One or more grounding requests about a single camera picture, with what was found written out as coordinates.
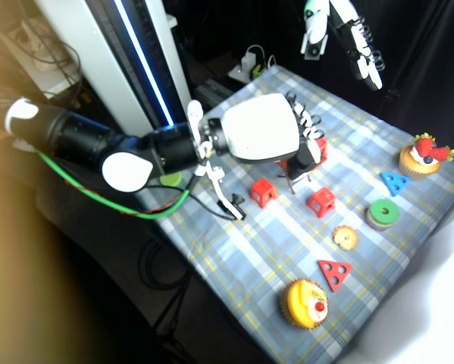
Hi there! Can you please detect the red toy stool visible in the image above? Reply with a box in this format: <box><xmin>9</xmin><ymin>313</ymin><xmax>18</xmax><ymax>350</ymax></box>
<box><xmin>315</xmin><ymin>137</ymin><xmax>329</xmax><ymax>165</ymax></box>
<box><xmin>249</xmin><ymin>177</ymin><xmax>279</xmax><ymax>209</ymax></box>
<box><xmin>306</xmin><ymin>187</ymin><xmax>337</xmax><ymax>219</ymax></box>

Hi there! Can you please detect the blue triangle block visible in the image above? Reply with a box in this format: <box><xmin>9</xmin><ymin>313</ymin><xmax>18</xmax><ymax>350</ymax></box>
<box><xmin>380</xmin><ymin>171</ymin><xmax>413</xmax><ymax>198</ymax></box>

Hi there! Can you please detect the green round disc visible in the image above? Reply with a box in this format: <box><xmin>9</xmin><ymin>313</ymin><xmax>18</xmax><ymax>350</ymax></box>
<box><xmin>159</xmin><ymin>171</ymin><xmax>183</xmax><ymax>187</ymax></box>

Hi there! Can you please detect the red toy table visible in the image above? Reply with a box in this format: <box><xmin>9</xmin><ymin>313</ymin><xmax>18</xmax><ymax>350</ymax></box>
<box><xmin>274</xmin><ymin>157</ymin><xmax>314</xmax><ymax>196</ymax></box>

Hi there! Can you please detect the strawberry toy cupcake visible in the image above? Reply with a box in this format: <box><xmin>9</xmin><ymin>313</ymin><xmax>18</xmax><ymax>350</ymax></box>
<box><xmin>397</xmin><ymin>132</ymin><xmax>454</xmax><ymax>180</ymax></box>

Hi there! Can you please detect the white pillar with blue light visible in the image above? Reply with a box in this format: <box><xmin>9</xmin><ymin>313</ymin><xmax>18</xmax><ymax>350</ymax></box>
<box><xmin>35</xmin><ymin>0</ymin><xmax>193</xmax><ymax>134</ymax></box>

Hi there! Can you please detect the round golden toy biscuit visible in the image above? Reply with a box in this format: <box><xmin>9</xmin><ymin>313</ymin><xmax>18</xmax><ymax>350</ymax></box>
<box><xmin>332</xmin><ymin>224</ymin><xmax>359</xmax><ymax>252</ymax></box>

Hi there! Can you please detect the red triangle block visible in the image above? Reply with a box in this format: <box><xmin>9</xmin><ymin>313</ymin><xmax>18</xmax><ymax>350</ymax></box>
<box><xmin>317</xmin><ymin>259</ymin><xmax>354</xmax><ymax>293</ymax></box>

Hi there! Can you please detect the blue plaid tablecloth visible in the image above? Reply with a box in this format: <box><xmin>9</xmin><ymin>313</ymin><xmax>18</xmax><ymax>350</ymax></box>
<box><xmin>142</xmin><ymin>64</ymin><xmax>454</xmax><ymax>364</ymax></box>

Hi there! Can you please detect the black floor cable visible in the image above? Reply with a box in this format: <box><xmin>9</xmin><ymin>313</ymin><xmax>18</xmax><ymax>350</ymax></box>
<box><xmin>137</xmin><ymin>240</ymin><xmax>192</xmax><ymax>293</ymax></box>

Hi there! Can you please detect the yellow fruit toy cupcake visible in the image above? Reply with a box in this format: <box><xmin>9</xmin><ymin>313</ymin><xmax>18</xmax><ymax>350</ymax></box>
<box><xmin>280</xmin><ymin>278</ymin><xmax>330</xmax><ymax>331</ymax></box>

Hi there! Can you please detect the white shelf with cables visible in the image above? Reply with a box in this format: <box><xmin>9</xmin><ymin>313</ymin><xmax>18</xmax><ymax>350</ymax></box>
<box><xmin>0</xmin><ymin>0</ymin><xmax>84</xmax><ymax>100</ymax></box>

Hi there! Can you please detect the white power strip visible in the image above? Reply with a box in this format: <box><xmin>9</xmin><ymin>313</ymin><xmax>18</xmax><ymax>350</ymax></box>
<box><xmin>228</xmin><ymin>44</ymin><xmax>277</xmax><ymax>83</ymax></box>

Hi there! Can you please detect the green cable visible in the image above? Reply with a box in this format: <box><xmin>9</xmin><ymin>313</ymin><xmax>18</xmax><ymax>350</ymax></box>
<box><xmin>36</xmin><ymin>150</ymin><xmax>192</xmax><ymax>221</ymax></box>

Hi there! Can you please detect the stack of coloured rings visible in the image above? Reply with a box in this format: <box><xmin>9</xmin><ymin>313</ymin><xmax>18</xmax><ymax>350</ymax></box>
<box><xmin>365</xmin><ymin>198</ymin><xmax>401</xmax><ymax>232</ymax></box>

